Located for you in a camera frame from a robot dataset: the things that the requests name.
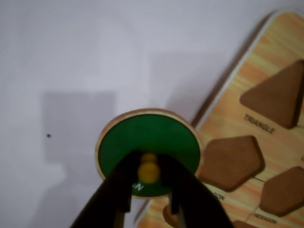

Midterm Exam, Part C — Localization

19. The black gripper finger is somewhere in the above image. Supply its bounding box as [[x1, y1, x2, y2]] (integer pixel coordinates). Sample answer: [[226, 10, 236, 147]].
[[157, 153, 234, 228], [69, 151, 140, 228]]

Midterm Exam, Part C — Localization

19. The green circle piece yellow pin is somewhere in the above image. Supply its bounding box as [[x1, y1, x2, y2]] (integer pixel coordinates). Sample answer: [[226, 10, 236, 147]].
[[95, 108, 204, 199]]

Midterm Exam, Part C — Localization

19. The wooden shapes puzzle board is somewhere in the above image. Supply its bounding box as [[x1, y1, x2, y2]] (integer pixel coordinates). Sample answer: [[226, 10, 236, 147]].
[[134, 8, 304, 228]]

